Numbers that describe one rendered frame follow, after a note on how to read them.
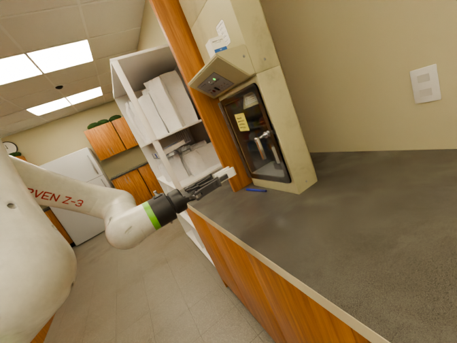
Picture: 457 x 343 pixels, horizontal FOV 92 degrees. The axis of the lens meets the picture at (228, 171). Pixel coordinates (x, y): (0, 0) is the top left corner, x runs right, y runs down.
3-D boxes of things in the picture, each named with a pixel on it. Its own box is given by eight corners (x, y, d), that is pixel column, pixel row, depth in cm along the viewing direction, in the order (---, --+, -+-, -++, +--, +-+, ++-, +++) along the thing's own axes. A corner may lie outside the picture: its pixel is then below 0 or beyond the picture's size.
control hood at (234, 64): (217, 97, 103) (209, 75, 100) (256, 73, 74) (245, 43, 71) (196, 105, 98) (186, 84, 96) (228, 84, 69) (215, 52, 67)
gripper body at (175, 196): (168, 196, 64) (196, 181, 68) (163, 192, 72) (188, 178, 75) (179, 218, 66) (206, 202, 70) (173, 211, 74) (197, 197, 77)
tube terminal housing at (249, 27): (288, 163, 124) (236, 18, 105) (339, 165, 95) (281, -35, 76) (254, 185, 114) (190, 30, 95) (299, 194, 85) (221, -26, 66)
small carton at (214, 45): (224, 58, 80) (217, 41, 78) (229, 53, 75) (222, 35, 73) (211, 62, 78) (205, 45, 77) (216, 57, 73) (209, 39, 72)
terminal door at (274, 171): (251, 177, 112) (219, 101, 102) (292, 184, 85) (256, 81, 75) (249, 177, 112) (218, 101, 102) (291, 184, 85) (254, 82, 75)
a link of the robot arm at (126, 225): (120, 265, 61) (100, 241, 55) (113, 237, 70) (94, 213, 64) (166, 236, 66) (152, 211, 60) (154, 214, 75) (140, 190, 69)
